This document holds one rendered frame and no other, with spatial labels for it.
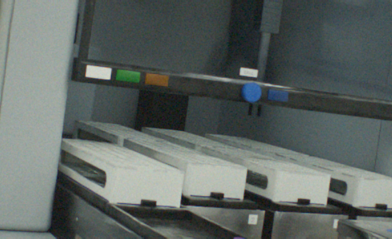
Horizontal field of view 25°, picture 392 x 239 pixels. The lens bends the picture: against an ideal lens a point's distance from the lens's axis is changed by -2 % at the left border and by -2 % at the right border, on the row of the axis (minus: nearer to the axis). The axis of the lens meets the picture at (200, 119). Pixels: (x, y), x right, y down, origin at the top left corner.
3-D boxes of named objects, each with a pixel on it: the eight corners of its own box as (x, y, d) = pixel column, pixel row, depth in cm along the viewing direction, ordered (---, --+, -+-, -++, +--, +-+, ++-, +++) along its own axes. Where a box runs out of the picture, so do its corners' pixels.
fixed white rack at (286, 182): (195, 178, 163) (200, 145, 162) (243, 182, 167) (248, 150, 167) (273, 210, 136) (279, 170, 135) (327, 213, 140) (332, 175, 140)
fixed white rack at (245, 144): (200, 160, 198) (203, 133, 197) (239, 164, 202) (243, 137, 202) (262, 182, 171) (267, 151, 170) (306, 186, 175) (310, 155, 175)
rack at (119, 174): (51, 175, 140) (56, 137, 140) (109, 180, 144) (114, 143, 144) (109, 213, 113) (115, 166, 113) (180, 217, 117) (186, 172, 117)
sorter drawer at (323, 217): (119, 182, 194) (124, 141, 194) (176, 186, 200) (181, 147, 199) (281, 265, 128) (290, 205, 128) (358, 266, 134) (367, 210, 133)
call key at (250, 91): (239, 100, 135) (242, 81, 135) (256, 102, 136) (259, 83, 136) (242, 101, 134) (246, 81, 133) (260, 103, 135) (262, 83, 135)
